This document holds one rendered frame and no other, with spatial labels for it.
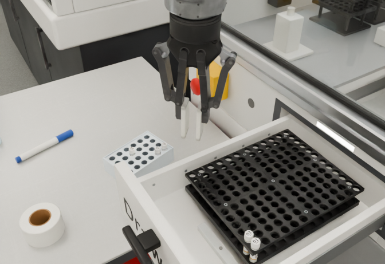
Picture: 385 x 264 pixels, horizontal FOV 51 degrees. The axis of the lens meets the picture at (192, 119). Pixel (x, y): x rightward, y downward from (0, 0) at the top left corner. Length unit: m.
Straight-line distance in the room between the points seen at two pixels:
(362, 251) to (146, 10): 0.92
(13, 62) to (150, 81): 1.97
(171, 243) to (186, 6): 0.31
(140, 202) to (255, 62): 0.38
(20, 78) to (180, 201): 2.23
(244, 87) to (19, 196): 0.51
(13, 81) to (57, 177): 1.96
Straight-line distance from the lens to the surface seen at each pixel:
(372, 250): 0.79
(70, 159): 0.93
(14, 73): 2.91
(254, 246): 0.57
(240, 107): 0.91
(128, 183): 0.62
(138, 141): 0.90
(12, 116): 1.11
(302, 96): 0.75
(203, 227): 0.66
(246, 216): 0.61
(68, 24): 1.25
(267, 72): 0.79
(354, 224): 0.65
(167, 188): 0.71
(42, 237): 0.77
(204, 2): 0.55
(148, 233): 0.58
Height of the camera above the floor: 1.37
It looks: 38 degrees down
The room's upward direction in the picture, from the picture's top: straight up
